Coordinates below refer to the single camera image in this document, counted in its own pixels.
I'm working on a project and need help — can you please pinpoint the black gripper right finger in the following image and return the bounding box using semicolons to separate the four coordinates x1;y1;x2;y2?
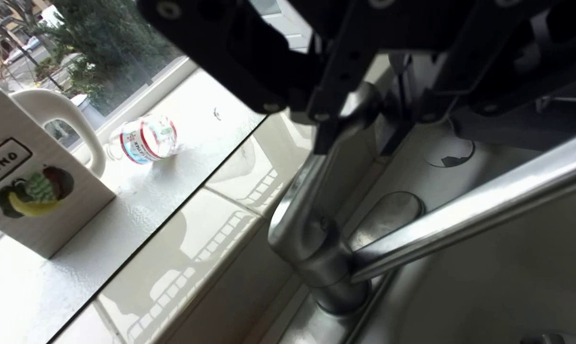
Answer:
362;0;576;153

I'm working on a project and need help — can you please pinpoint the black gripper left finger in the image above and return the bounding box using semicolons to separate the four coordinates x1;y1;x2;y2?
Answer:
136;0;366;157

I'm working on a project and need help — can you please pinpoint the chrome sink faucet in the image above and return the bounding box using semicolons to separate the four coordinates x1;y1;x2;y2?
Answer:
266;80;576;319

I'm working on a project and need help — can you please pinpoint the small red-labelled plastic bottle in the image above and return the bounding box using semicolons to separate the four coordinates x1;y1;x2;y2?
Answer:
115;115;182;166

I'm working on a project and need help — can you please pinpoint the green outdoor plant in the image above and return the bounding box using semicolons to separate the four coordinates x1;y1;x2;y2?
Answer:
36;0;182;119

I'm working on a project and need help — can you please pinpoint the white ceramic pitcher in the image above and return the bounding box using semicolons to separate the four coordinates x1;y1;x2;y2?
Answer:
8;86;109;180

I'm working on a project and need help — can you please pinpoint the white double kitchen sink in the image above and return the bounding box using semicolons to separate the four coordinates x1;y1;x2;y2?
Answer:
245;113;576;344

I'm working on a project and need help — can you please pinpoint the bottle on window sill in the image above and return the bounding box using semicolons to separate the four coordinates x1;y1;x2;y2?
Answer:
0;86;119;260

